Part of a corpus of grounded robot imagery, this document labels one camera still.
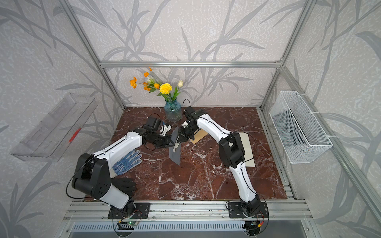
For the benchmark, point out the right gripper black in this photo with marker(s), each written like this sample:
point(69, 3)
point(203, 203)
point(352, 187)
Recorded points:
point(182, 138)

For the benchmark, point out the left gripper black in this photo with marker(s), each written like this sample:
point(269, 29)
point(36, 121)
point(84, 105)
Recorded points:
point(168, 138)

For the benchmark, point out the brown kraft envelope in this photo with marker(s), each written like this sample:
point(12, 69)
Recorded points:
point(199, 135)

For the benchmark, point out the cream paper sheet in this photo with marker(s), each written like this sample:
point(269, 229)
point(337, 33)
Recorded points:
point(249, 158)

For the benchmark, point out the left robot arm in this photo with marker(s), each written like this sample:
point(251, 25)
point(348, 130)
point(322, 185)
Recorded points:
point(98, 174)

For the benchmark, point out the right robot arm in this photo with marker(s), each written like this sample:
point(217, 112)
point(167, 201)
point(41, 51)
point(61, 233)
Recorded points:
point(231, 153)

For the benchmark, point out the blue glass vase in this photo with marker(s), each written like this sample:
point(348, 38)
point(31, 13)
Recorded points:
point(173, 111)

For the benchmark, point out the blue dotted work glove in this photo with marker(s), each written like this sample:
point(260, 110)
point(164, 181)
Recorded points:
point(128, 162)

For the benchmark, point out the black glove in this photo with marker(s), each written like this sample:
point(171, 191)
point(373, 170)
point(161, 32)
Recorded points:
point(126, 185)

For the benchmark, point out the yellow orange flower bouquet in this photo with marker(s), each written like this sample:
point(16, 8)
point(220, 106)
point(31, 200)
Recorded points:
point(166, 90)

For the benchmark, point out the left green circuit board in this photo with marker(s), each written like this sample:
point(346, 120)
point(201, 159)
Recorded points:
point(124, 225)

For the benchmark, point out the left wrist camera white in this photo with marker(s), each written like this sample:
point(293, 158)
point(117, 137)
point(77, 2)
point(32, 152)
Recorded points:
point(165, 128)

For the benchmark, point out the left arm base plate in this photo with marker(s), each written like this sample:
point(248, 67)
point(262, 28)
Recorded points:
point(134, 210)

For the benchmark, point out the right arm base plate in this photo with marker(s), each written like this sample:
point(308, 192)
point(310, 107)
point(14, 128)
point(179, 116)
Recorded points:
point(237, 210)

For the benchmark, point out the clear plastic wall tray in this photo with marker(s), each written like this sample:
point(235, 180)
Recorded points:
point(49, 140)

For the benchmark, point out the white wire mesh basket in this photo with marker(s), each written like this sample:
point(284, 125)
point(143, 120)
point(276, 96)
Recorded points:
point(301, 135)

